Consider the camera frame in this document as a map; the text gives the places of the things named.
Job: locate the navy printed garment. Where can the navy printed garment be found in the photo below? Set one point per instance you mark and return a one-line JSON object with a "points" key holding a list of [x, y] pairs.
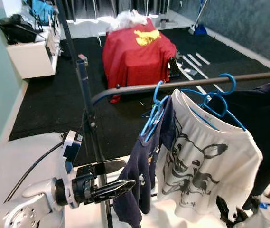
{"points": [[139, 180]]}

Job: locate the red cloth with yellow print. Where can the red cloth with yellow print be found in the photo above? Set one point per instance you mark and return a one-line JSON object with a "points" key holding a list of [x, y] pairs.
{"points": [[134, 61]]}

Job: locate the white printed T-shirt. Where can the white printed T-shirt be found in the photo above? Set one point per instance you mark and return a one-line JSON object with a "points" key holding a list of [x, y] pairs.
{"points": [[229, 166]]}

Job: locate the white fluffy cloth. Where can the white fluffy cloth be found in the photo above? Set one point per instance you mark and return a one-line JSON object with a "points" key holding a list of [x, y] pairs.
{"points": [[125, 20]]}

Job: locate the small grey box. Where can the small grey box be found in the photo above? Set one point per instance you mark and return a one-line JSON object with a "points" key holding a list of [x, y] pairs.
{"points": [[82, 60]]}

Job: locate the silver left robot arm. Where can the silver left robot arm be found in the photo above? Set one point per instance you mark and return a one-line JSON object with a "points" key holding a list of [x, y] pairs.
{"points": [[30, 204]]}

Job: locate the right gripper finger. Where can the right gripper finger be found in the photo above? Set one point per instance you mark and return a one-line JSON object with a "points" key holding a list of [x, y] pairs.
{"points": [[240, 216], [222, 211]]}

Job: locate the black shirt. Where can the black shirt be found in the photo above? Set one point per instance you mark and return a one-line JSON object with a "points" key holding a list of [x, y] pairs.
{"points": [[263, 123]]}

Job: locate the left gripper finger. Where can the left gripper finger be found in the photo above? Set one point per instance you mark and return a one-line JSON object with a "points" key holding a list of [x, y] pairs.
{"points": [[111, 166], [113, 189]]}

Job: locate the blue bag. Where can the blue bag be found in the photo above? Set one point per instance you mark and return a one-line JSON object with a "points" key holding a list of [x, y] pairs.
{"points": [[42, 9]]}

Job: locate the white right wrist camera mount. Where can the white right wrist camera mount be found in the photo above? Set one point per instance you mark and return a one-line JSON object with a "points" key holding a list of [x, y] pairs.
{"points": [[263, 218]]}

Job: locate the dark curtain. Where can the dark curtain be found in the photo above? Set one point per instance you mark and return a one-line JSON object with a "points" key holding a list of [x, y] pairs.
{"points": [[116, 7]]}

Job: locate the small black device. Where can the small black device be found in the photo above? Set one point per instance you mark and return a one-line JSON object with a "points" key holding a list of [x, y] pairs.
{"points": [[173, 69]]}

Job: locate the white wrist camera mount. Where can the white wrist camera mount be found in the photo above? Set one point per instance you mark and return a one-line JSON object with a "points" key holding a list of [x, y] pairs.
{"points": [[263, 218], [70, 147]]}

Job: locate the black bag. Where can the black bag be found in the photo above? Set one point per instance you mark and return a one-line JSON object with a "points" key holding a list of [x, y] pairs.
{"points": [[17, 29]]}

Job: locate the white shelf cabinet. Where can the white shelf cabinet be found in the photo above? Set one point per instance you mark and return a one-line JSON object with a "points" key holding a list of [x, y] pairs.
{"points": [[30, 59]]}

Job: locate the black metal clothes rack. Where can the black metal clothes rack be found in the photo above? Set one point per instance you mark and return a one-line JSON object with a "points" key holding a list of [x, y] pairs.
{"points": [[83, 85]]}

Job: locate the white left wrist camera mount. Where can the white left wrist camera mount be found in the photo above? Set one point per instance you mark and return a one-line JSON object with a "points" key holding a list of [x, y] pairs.
{"points": [[70, 147]]}

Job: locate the blue plastic hanger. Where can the blue plastic hanger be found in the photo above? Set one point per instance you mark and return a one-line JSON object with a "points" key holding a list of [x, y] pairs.
{"points": [[146, 129], [234, 83]]}

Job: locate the black floor mat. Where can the black floor mat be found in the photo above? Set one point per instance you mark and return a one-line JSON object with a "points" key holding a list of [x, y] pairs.
{"points": [[54, 104]]}

